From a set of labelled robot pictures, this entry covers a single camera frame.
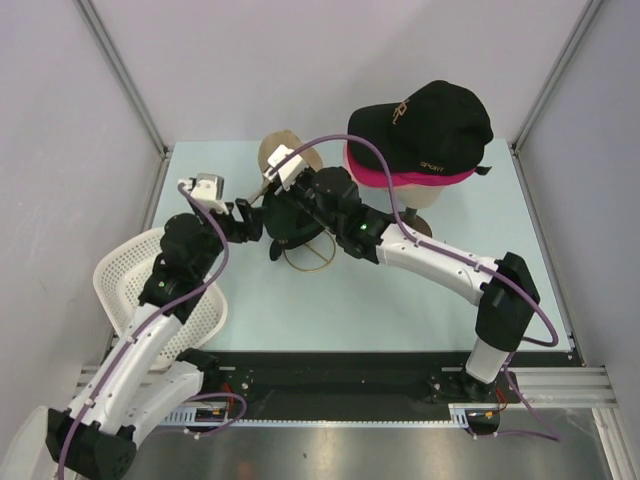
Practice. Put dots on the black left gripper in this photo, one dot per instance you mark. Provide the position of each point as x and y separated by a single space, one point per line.
251 226

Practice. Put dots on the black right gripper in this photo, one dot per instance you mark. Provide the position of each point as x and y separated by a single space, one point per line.
307 174

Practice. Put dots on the green brim black cap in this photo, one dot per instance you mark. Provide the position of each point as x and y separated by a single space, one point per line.
301 230

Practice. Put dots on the magenta mesh cap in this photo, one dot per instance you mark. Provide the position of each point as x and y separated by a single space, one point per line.
413 178

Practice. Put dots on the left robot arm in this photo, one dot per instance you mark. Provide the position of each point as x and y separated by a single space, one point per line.
98 435

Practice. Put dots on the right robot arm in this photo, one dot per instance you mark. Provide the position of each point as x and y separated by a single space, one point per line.
502 290

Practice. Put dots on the black cap with gold lettering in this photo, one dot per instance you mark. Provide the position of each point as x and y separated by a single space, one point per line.
278 248

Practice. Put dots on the wooden mannequin head stand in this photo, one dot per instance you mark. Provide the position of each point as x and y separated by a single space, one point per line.
416 198

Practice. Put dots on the white plastic basket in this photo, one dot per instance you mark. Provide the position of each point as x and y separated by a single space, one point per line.
119 279

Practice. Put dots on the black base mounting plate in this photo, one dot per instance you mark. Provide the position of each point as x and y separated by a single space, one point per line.
260 378

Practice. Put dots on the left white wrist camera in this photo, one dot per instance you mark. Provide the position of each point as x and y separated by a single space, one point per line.
207 190

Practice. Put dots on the gold wire hat stand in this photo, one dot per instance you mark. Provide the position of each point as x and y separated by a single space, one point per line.
314 255

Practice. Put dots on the white slotted cable duct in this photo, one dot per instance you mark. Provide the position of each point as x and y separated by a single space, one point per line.
341 412

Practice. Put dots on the left aluminium frame post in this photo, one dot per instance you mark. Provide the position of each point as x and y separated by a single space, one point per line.
108 48

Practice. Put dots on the aluminium frame post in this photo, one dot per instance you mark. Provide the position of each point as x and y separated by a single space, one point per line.
108 48
569 49

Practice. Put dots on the right aluminium frame post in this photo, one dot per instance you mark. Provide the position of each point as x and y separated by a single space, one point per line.
569 49

